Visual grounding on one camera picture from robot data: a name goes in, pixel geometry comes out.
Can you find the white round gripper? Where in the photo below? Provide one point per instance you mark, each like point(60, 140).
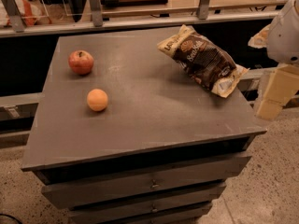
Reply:
point(285, 38)

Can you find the brown chip bag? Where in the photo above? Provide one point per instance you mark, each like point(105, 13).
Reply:
point(204, 62)

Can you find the orange white bag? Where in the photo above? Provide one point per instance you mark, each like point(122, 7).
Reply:
point(30, 13)

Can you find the grey drawer cabinet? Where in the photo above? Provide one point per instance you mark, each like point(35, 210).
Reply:
point(160, 152)

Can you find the orange fruit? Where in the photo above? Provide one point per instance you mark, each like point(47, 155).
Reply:
point(97, 100)

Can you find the red apple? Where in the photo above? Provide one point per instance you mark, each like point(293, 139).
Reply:
point(81, 62)

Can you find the metal railing frame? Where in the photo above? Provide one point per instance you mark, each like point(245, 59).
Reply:
point(58, 19)

